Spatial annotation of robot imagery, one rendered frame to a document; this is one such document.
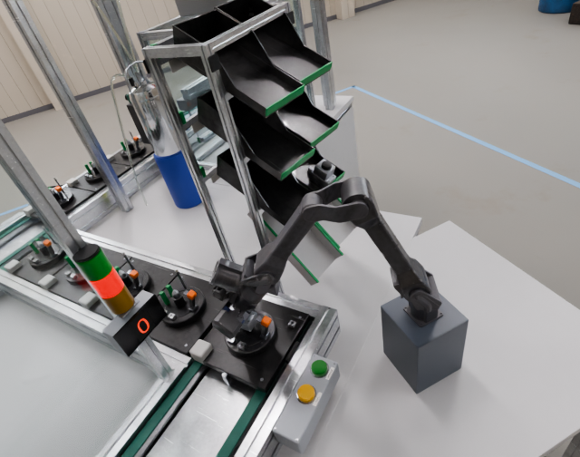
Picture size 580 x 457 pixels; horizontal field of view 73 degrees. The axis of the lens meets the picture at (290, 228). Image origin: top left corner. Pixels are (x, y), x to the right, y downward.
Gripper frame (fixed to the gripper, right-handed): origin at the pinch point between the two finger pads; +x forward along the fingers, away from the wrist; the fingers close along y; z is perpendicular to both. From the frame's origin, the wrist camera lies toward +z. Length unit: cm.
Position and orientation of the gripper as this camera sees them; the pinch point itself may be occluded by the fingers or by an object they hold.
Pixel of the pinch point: (238, 308)
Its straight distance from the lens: 102.6
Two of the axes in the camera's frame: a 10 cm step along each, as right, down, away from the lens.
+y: -4.8, 6.2, -6.3
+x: -3.8, 5.0, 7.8
